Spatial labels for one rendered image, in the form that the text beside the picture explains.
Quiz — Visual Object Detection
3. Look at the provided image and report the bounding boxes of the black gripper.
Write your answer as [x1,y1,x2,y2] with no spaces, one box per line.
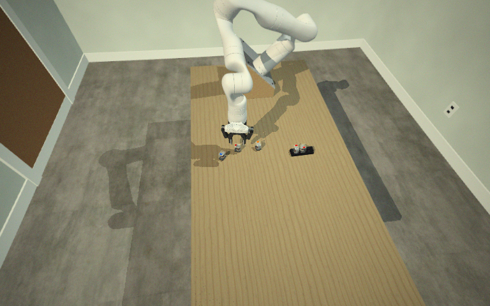
[221,125,253,145]

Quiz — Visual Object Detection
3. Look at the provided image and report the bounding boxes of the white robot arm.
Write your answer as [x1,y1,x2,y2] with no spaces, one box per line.
[213,0,318,133]

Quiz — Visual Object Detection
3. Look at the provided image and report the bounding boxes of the black rack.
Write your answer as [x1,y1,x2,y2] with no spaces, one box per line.
[290,146,314,157]

